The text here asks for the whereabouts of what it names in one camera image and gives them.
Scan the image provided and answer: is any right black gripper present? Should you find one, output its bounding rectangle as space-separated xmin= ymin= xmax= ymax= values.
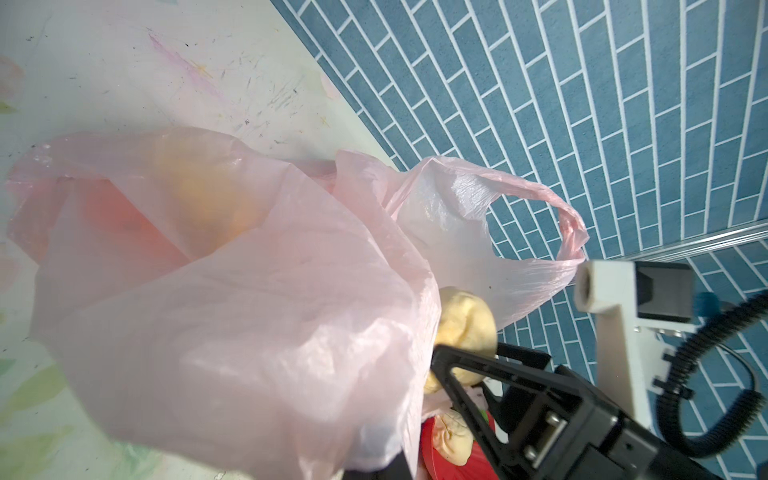
xmin=431 ymin=343 xmax=715 ymax=479

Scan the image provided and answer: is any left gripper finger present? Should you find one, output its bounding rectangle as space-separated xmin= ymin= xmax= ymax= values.
xmin=342 ymin=452 xmax=413 ymax=480

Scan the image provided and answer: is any red flower-shaped plate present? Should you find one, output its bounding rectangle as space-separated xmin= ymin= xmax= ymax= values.
xmin=418 ymin=410 xmax=498 ymax=479

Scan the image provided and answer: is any small cream fake bun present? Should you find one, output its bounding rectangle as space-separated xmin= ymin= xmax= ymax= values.
xmin=431 ymin=410 xmax=474 ymax=466

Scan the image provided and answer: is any large cream fake bun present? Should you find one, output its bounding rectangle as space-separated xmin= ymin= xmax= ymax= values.
xmin=433 ymin=287 xmax=498 ymax=359

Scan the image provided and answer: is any pink plastic bag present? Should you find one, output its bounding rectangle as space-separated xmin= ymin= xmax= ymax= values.
xmin=8 ymin=128 xmax=588 ymax=479

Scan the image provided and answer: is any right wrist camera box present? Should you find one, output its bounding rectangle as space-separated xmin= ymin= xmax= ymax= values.
xmin=574 ymin=260 xmax=696 ymax=428

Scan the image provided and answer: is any right black corrugated cable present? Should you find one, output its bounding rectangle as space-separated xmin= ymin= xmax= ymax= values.
xmin=655 ymin=290 xmax=768 ymax=460

